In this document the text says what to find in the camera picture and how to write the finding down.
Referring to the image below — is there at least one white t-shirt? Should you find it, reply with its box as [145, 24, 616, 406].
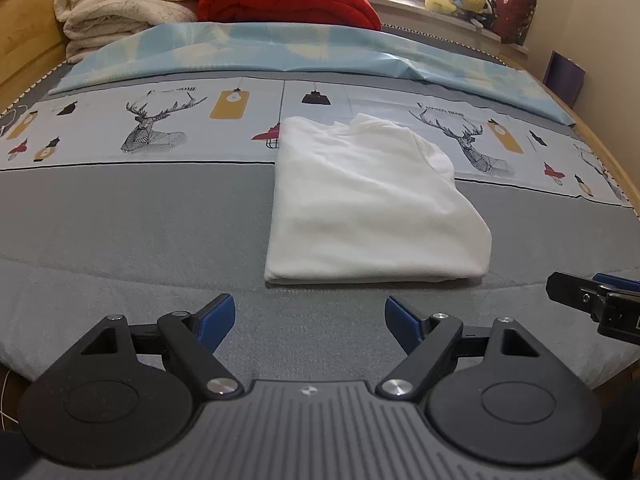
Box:
[264, 114, 492, 284]

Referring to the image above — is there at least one dark red cushion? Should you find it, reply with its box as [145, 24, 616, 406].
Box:
[490, 0, 537, 46]

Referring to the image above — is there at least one light blue patterned quilt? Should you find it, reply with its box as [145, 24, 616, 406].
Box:
[53, 22, 574, 126]

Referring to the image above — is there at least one grey deer print bed sheet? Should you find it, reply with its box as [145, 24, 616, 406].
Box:
[0, 24, 640, 391]

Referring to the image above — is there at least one cream folded blanket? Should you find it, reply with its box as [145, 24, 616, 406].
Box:
[53, 0, 198, 64]

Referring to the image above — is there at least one wooden bed frame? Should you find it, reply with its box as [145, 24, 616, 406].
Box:
[1, 0, 639, 207]

